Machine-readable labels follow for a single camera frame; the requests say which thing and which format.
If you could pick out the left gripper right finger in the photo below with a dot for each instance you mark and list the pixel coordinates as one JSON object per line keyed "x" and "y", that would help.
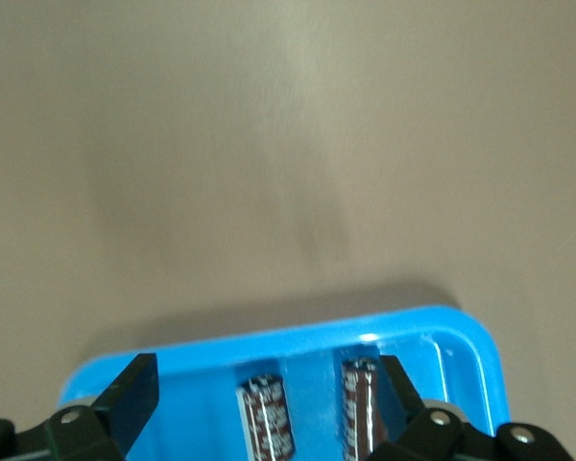
{"x": 408, "y": 418}

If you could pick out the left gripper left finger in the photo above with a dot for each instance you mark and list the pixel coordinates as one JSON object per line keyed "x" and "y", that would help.
{"x": 125, "y": 413}

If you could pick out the dark brown relay block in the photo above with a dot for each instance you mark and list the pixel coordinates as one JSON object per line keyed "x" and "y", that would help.
{"x": 357, "y": 408}

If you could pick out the blue plastic tray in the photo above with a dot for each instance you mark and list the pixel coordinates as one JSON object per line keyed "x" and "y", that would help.
{"x": 211, "y": 384}

